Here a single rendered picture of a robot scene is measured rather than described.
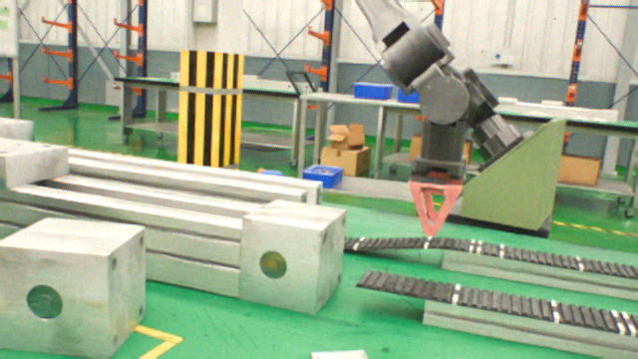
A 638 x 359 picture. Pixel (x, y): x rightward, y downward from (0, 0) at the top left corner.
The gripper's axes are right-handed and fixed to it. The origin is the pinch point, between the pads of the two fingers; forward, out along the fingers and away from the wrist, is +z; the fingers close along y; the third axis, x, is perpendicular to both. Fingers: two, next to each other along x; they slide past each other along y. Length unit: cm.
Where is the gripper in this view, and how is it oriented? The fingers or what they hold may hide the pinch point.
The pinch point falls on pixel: (433, 222)
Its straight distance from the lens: 80.2
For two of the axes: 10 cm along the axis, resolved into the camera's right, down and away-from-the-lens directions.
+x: 9.6, 1.3, -2.6
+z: -0.7, 9.8, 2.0
